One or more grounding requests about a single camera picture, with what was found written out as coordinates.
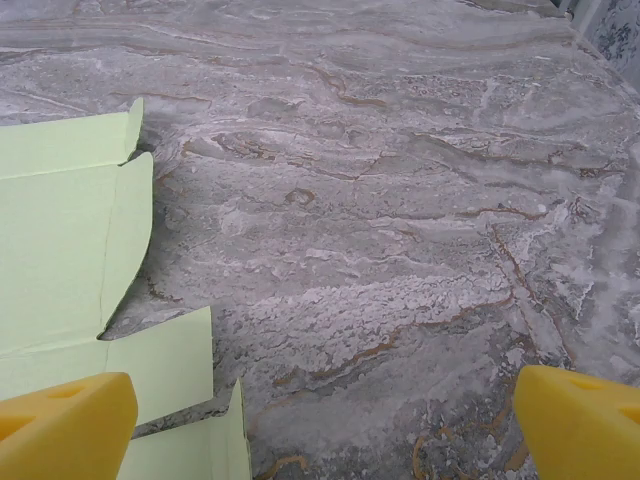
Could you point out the light green paper box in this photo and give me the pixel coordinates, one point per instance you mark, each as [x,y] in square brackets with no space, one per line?
[55,235]

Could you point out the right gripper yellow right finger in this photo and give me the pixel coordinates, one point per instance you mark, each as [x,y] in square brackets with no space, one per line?
[585,430]

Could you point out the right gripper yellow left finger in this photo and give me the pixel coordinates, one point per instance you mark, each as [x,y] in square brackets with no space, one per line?
[65,430]

